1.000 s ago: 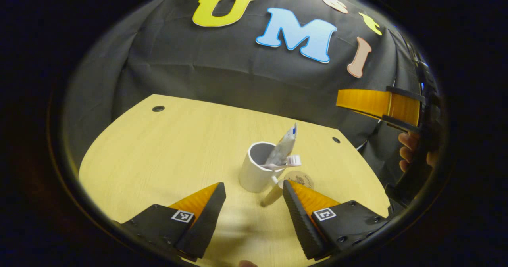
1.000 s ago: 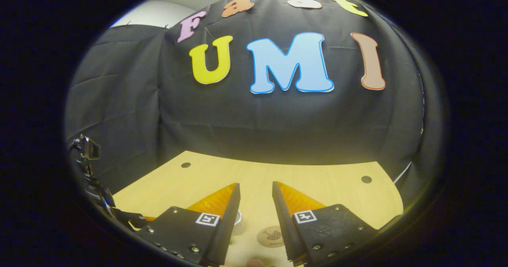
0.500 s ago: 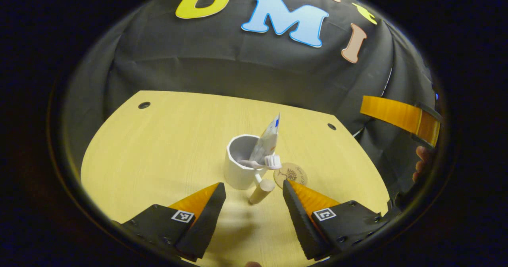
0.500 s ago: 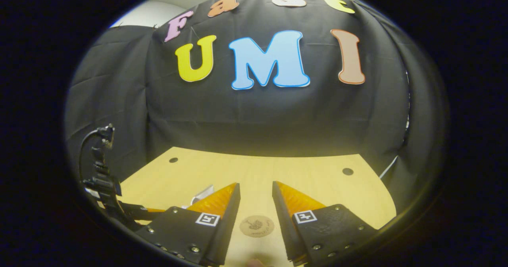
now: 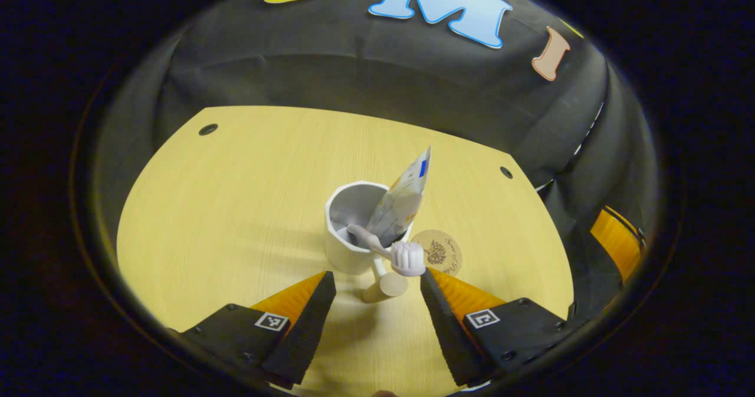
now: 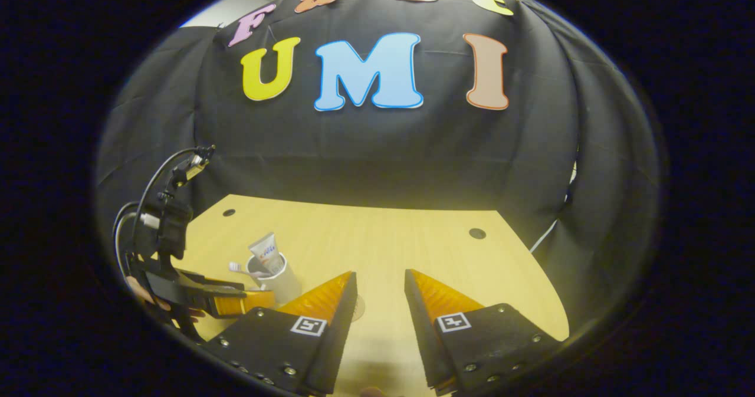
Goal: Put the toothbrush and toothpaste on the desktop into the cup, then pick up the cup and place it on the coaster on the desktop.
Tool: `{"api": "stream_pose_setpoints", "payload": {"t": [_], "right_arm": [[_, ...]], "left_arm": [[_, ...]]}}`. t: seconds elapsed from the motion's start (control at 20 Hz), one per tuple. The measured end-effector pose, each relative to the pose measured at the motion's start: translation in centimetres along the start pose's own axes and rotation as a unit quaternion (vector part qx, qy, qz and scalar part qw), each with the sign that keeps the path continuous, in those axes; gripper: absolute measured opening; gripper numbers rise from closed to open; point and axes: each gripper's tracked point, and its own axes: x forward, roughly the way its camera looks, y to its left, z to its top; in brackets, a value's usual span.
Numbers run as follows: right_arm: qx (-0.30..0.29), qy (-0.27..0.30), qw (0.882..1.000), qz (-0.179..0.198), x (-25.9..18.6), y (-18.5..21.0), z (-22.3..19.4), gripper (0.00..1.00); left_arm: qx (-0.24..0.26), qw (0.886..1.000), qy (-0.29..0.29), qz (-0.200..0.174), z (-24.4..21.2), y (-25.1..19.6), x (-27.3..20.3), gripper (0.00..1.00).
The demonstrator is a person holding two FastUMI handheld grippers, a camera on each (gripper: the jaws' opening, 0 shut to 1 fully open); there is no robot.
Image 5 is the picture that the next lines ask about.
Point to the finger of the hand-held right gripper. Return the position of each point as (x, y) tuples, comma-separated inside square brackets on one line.
[(616, 240)]

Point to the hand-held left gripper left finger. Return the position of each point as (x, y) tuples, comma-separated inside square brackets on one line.
[(307, 326)]

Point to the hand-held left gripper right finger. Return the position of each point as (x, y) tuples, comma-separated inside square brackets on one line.
[(448, 326)]

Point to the round wooden coaster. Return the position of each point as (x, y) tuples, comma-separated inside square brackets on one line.
[(442, 249)]

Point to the pale pink toothbrush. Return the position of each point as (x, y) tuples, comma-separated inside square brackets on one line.
[(408, 258)]

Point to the white cup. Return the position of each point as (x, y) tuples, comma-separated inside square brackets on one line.
[(345, 255)]

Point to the white toothpaste tube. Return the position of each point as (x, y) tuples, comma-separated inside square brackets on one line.
[(404, 199)]

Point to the black desk grommet hole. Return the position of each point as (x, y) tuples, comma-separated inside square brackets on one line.
[(506, 171), (207, 129)]

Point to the black backdrop cloth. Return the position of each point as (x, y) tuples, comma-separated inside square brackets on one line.
[(354, 72)]

